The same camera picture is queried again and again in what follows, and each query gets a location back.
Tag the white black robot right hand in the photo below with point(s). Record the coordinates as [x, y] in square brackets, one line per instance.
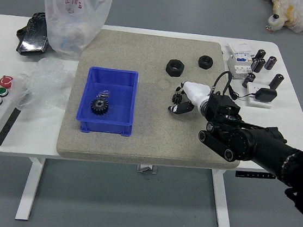
[196, 92]

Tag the big black gear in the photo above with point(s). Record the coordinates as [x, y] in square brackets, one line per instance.
[99, 107]

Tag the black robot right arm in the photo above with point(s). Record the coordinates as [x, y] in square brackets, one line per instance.
[262, 148]

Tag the small black nut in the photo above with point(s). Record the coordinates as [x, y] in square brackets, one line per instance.
[205, 61]

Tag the big black hex nut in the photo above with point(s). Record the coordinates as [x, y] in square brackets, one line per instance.
[174, 67]

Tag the blue plastic box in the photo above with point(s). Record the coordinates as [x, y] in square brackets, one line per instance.
[119, 109]

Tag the small black gear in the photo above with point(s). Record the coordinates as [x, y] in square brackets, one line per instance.
[176, 98]

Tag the white circuit breaker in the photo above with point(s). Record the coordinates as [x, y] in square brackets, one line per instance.
[237, 65]

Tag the black cylindrical capacitor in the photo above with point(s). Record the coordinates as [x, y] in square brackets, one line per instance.
[270, 62]
[261, 64]
[260, 54]
[276, 80]
[248, 80]
[255, 65]

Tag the black plug adapter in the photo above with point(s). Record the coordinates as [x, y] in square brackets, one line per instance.
[265, 95]

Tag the grey-brown mat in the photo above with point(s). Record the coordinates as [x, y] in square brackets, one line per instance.
[143, 140]

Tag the small bag of screws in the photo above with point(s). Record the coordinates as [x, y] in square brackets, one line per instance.
[104, 93]

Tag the white table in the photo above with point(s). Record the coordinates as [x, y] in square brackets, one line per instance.
[290, 121]

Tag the black table control panel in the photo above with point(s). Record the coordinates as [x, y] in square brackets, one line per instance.
[254, 175]

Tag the plastic-wrapped plush toy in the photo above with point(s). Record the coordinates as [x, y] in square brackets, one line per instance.
[300, 12]

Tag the white plastic bag red print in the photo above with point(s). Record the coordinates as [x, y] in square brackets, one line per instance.
[69, 19]

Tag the crumpled clear plastic wrap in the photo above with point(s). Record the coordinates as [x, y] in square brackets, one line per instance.
[48, 85]

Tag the black plastic tray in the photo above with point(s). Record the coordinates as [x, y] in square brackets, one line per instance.
[33, 37]

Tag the white wall socket plate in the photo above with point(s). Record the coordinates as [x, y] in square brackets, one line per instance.
[253, 88]

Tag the white flat switch panel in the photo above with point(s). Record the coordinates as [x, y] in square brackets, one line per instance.
[239, 48]

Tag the metal bracket under table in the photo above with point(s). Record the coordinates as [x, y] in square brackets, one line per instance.
[146, 168]

